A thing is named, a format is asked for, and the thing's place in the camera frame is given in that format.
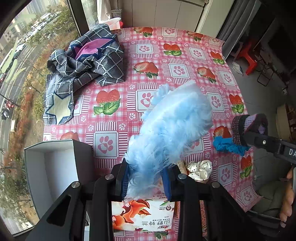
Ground person right hand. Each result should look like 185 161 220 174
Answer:
280 167 295 228

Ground navy plaid folded garment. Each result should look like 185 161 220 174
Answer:
43 24 125 125

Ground red plastic stool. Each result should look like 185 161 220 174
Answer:
237 39 258 75

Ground cream polka dot scrunchie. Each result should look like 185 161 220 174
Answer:
187 160 213 183

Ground white slippers on floor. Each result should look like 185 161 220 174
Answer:
232 61 243 76

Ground pink strawberry paw tablecloth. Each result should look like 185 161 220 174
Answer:
43 26 263 241

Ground light blue fluffy cloth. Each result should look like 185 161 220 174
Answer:
124 80 213 200

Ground grey open cardboard box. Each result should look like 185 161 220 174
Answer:
24 139 95 218

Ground beige small sock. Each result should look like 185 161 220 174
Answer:
177 161 188 175

